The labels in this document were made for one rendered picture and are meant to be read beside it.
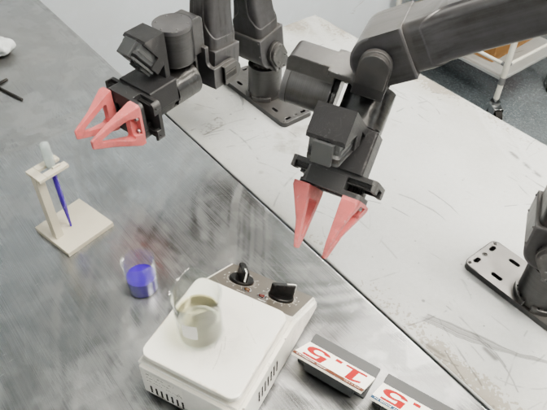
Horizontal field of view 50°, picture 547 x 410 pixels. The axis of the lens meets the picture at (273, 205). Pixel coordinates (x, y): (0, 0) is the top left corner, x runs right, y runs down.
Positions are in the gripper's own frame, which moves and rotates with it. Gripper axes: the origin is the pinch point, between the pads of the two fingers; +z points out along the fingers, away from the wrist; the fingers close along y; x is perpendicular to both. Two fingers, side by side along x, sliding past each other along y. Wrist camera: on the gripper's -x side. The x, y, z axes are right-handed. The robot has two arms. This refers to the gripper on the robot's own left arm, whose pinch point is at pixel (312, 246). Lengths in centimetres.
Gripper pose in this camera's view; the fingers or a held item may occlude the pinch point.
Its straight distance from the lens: 67.3
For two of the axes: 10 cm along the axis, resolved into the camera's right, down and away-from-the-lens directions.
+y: 8.9, 3.3, -3.2
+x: 3.0, 1.2, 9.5
